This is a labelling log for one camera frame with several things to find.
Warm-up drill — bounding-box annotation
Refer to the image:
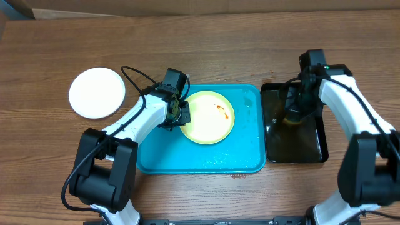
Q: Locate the green yellow sponge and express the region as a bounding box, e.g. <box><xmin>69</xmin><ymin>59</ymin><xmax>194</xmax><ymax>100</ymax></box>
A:
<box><xmin>282</xmin><ymin>114</ymin><xmax>302</xmax><ymax>126</ymax></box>

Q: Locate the yellow plate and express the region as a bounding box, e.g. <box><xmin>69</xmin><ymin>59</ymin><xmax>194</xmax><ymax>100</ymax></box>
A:
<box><xmin>181</xmin><ymin>91</ymin><xmax>235</xmax><ymax>145</ymax></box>

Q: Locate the white plate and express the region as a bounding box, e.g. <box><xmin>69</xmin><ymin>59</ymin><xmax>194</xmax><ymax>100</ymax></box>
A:
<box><xmin>68</xmin><ymin>67</ymin><xmax>126</xmax><ymax>119</ymax></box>

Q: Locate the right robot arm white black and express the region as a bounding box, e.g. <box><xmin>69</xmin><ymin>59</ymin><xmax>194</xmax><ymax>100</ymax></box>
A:
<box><xmin>284</xmin><ymin>64</ymin><xmax>399</xmax><ymax>225</ymax></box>

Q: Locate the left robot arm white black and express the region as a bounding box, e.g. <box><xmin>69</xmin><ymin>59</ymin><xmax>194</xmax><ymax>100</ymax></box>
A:
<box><xmin>61</xmin><ymin>94</ymin><xmax>191</xmax><ymax>224</ymax></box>

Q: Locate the teal plastic tray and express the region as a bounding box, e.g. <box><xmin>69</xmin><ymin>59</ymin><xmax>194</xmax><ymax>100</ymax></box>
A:
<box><xmin>137</xmin><ymin>84</ymin><xmax>266</xmax><ymax>174</ymax></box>

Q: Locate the black water tray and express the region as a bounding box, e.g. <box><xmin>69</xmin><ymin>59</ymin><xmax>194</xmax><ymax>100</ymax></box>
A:
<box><xmin>261</xmin><ymin>82</ymin><xmax>329</xmax><ymax>163</ymax></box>

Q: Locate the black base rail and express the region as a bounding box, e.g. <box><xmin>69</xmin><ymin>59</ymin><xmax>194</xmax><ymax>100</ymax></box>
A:
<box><xmin>138</xmin><ymin>216</ymin><xmax>314</xmax><ymax>225</ymax></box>

